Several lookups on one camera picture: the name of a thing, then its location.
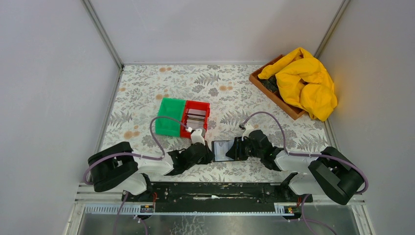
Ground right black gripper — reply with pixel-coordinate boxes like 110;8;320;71
225;136;263;161

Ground black leather card holder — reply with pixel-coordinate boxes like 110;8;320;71
211;137;249;162

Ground red plastic bin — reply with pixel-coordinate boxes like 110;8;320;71
182;100;210;137

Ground green plastic bin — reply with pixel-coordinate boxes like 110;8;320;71
155;97;186;137

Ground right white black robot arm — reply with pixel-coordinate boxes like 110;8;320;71
224;130;365;205

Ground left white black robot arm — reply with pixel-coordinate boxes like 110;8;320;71
83;141;214;201

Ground clear card stack in bin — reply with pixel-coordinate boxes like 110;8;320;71
185;109;208;129

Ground floral table mat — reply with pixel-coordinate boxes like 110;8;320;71
92;64;340;184

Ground brown wooden tray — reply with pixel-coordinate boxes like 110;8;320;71
249;54;306;120

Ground dark items in tray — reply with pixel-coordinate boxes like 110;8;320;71
260;75;279;93

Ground yellow cloth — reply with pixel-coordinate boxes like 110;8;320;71
257;47;338;121

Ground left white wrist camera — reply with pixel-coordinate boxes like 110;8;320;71
190;128;206;145

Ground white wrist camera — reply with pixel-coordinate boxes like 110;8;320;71
190;128;206;145
239;123;255;141

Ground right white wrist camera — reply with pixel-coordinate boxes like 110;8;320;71
239;123;255;141

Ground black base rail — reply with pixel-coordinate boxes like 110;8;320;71
122;182;305;213

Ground grey slotted cable duct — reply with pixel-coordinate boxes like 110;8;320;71
85;203;293;217

